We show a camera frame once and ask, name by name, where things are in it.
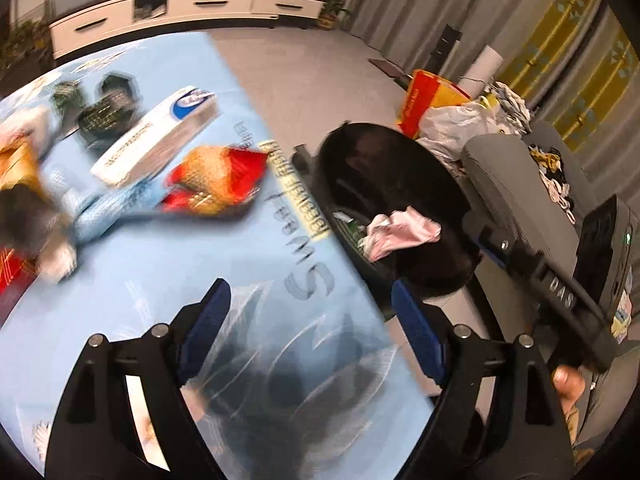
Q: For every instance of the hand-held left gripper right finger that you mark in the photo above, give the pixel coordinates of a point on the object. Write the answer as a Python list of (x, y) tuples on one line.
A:
[(415, 330)]

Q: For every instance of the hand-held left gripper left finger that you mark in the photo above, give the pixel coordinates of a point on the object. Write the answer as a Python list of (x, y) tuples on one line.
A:
[(210, 320)]

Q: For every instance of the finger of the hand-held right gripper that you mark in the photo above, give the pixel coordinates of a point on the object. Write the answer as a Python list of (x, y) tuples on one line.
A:
[(505, 252)]

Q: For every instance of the black trash bin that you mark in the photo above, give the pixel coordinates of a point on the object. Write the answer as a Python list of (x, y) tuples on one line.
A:
[(380, 160)]

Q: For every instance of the white blue medicine box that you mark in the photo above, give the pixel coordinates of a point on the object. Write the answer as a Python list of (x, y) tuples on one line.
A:
[(155, 135)]

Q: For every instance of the person's right hand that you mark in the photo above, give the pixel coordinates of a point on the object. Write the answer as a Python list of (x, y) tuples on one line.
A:
[(570, 385)]

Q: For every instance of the blue printed tablecloth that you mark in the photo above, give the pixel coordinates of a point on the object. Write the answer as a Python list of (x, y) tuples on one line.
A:
[(175, 260)]

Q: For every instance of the grey sofa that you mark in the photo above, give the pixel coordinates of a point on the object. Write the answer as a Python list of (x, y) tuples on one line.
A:
[(505, 170)]

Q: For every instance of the black yellow clothes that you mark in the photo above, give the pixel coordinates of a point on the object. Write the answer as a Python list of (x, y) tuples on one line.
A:
[(550, 170)]

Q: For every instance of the pink white plastic bag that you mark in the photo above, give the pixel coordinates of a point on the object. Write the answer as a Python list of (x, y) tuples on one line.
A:
[(400, 230)]

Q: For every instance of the green wrapper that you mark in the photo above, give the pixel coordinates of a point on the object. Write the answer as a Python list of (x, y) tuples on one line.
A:
[(350, 230)]

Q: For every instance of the large white plastic bag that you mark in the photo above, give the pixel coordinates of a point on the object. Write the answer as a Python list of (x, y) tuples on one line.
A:
[(455, 125)]

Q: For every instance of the red orange snack packet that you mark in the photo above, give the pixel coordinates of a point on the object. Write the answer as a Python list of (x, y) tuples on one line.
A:
[(215, 175)]

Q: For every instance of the light blue patterned packet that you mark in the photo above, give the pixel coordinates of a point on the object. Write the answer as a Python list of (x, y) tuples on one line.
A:
[(110, 212)]

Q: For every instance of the pile of light clothes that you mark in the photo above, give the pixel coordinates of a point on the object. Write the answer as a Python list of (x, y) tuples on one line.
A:
[(507, 105)]

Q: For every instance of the red yellow shopping bag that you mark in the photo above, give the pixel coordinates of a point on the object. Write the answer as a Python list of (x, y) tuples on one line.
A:
[(425, 95)]

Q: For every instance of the white paper roll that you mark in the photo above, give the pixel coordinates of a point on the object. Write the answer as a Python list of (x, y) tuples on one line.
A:
[(482, 67)]

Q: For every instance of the yellow patterned curtain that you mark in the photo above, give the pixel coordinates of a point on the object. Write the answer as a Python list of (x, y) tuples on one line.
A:
[(565, 50)]

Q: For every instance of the black tower speaker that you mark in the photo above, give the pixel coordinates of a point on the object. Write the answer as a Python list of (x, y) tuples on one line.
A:
[(445, 45)]

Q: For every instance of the dark red door mat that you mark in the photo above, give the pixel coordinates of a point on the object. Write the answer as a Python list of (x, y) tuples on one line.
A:
[(387, 66)]

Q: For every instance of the dark green packet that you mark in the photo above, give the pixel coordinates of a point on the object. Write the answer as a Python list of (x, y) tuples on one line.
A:
[(65, 94), (107, 110)]

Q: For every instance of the orange brown packet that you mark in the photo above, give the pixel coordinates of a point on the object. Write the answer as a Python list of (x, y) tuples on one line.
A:
[(17, 162)]

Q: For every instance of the grey curtain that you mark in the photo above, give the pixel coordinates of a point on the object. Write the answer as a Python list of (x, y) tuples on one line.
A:
[(410, 0)]

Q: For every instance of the small potted plant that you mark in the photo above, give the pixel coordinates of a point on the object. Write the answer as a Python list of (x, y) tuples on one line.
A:
[(332, 10)]

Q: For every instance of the white TV cabinet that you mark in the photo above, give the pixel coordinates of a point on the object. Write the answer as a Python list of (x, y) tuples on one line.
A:
[(200, 5)]

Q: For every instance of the leafy potted plant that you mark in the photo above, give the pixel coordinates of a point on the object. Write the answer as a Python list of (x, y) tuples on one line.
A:
[(25, 42)]

